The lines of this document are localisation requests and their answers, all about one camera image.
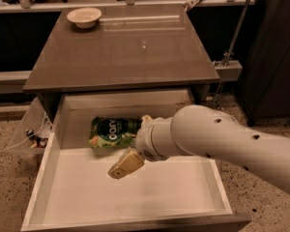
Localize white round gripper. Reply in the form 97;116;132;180
107;115;167;180

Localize green chip bag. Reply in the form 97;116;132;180
88;117;141;149

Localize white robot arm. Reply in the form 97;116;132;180
108;105;290;194

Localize open white bottom drawer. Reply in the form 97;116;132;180
21;89;251;232

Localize grey drawer cabinet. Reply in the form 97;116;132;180
23;5;219;117

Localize white ceramic bowl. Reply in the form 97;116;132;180
67;8;102;29

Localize white cable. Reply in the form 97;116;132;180
0;114;47;157

